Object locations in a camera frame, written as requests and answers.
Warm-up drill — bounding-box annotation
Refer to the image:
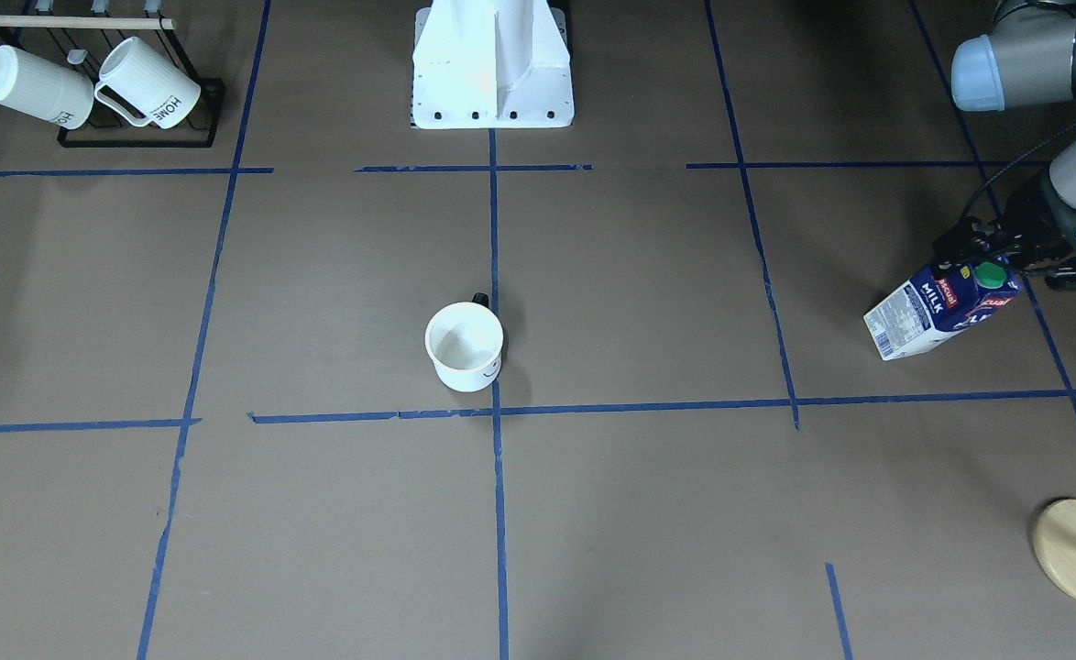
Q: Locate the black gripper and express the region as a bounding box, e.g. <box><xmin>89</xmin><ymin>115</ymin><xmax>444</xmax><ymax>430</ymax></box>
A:
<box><xmin>932</xmin><ymin>179</ymin><xmax>1066</xmax><ymax>273</ymax></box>

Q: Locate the white HOME mug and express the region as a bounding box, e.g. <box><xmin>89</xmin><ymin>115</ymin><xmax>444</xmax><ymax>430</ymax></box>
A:
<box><xmin>93</xmin><ymin>37</ymin><xmax>202</xmax><ymax>129</ymax></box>

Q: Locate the blue white milk carton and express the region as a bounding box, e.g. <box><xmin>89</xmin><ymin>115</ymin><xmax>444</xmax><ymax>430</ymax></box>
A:
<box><xmin>863</xmin><ymin>259</ymin><xmax>1021</xmax><ymax>362</ymax></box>

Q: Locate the white smiley face mug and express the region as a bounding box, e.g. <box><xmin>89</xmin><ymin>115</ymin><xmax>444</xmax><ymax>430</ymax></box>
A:
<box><xmin>423</xmin><ymin>291</ymin><xmax>505</xmax><ymax>393</ymax></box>

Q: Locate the black wire mug rack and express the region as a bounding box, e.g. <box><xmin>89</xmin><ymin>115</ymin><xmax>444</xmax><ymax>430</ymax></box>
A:
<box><xmin>0</xmin><ymin>1</ymin><xmax>226</xmax><ymax>148</ymax></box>

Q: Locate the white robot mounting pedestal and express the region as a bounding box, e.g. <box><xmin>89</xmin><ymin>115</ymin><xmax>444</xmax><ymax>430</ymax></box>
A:
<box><xmin>410</xmin><ymin>1</ymin><xmax>576</xmax><ymax>130</ymax></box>

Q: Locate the white ribbed mug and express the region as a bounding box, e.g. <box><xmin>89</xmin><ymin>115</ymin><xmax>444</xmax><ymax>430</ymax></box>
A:
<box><xmin>0</xmin><ymin>45</ymin><xmax>94</xmax><ymax>130</ymax></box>

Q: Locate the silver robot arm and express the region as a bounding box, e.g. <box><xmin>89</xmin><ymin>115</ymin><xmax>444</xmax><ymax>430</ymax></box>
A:
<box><xmin>932</xmin><ymin>1</ymin><xmax>1076</xmax><ymax>290</ymax></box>

